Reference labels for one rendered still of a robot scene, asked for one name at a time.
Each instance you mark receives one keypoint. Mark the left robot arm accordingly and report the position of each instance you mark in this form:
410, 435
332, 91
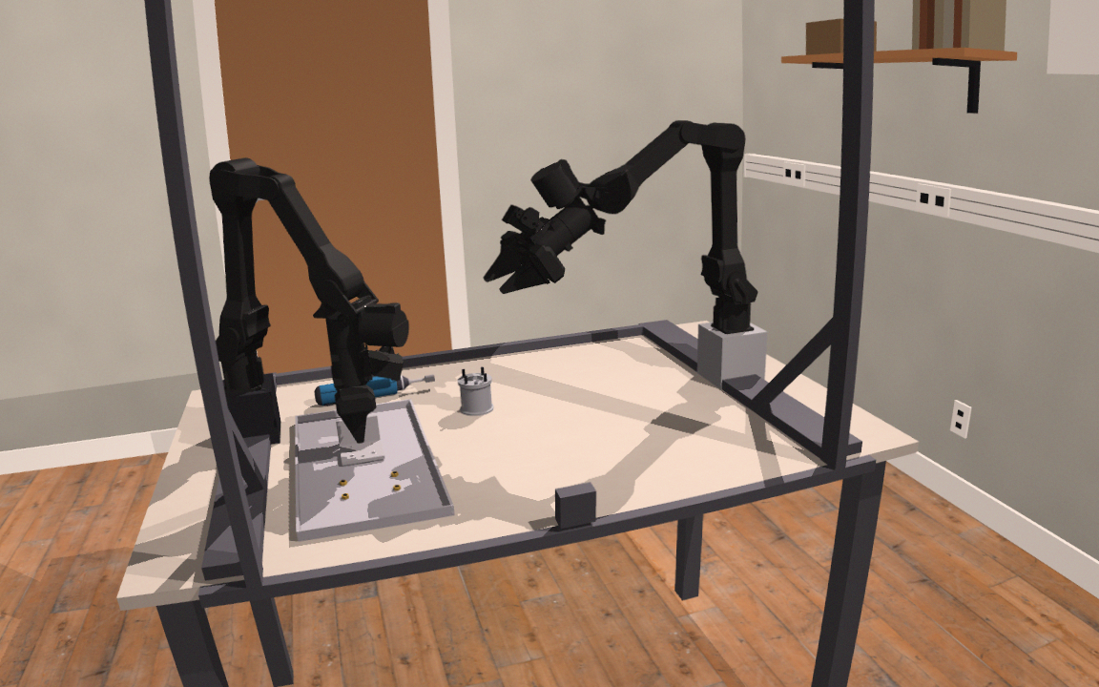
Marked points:
335, 279

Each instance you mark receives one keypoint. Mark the blue cordless drill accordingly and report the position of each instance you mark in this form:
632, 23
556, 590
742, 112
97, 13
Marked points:
325, 394

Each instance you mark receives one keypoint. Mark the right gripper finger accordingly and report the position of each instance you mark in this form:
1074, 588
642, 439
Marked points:
505, 264
527, 275

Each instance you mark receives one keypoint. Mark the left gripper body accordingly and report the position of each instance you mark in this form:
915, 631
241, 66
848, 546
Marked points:
348, 372

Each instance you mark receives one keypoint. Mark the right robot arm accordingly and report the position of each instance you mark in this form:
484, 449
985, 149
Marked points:
723, 268

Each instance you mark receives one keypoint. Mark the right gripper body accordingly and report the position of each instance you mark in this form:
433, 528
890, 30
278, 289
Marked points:
558, 237

